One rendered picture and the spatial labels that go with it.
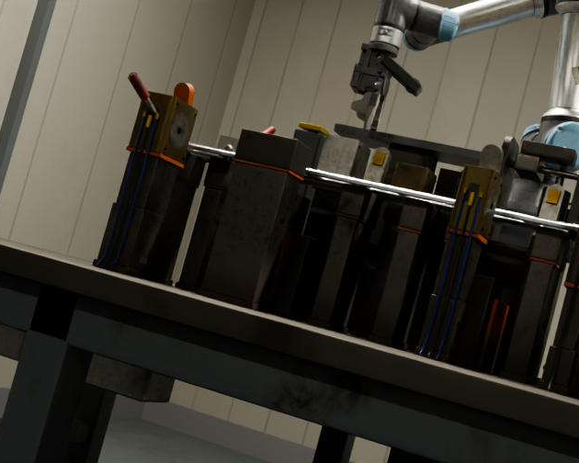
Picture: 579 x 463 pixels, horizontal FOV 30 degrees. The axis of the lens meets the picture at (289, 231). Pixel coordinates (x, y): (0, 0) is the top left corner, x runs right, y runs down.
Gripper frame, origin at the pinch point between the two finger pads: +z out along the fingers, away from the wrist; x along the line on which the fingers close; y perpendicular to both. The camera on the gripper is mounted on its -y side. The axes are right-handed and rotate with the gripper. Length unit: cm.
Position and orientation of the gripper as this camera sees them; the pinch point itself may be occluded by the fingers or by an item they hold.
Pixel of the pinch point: (370, 129)
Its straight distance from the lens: 254.4
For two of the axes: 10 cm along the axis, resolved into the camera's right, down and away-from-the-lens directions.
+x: -2.2, -1.3, -9.7
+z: -2.6, 9.6, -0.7
